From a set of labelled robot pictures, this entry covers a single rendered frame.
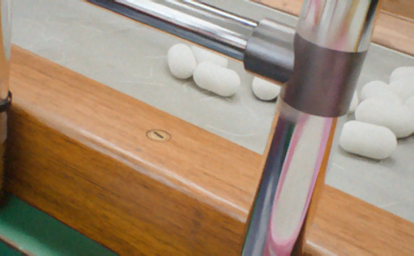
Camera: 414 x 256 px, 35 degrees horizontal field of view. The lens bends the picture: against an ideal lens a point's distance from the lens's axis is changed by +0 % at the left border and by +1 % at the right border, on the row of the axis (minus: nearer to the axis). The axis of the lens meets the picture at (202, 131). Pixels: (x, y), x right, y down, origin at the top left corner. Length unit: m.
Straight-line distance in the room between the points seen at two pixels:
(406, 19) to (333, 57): 0.42
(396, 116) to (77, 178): 0.20
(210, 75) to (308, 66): 0.22
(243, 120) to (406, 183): 0.10
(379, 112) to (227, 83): 0.09
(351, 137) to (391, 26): 0.24
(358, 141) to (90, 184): 0.16
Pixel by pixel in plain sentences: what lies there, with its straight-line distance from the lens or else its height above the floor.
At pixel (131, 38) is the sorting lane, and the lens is 0.49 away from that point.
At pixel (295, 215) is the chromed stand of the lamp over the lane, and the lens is 0.22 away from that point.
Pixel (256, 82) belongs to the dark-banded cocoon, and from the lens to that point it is 0.42.
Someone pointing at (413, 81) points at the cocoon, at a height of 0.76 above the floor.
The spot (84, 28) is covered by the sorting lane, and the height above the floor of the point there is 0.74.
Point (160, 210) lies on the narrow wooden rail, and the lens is 0.28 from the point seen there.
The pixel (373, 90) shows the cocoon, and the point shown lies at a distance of 0.44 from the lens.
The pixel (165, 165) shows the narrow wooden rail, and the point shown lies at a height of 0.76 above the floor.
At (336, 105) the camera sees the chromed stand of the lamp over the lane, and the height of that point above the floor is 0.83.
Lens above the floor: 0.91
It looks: 27 degrees down
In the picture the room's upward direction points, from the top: 12 degrees clockwise
